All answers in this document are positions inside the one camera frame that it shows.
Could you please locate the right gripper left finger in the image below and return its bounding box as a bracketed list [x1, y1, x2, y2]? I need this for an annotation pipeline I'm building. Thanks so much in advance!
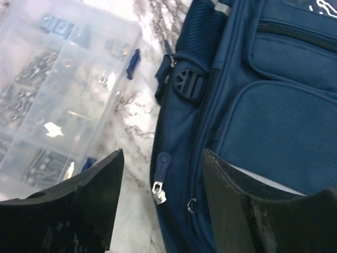
[1, 149, 124, 252]

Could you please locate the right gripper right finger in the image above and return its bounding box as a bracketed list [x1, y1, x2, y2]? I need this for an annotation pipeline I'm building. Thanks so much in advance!
[203, 150, 336, 252]

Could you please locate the navy blue student backpack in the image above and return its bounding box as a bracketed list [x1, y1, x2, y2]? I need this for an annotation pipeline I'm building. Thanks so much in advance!
[150, 1, 336, 252]

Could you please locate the clear plastic parts box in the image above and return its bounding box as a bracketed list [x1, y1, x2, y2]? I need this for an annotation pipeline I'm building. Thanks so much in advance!
[1, 1, 142, 198]

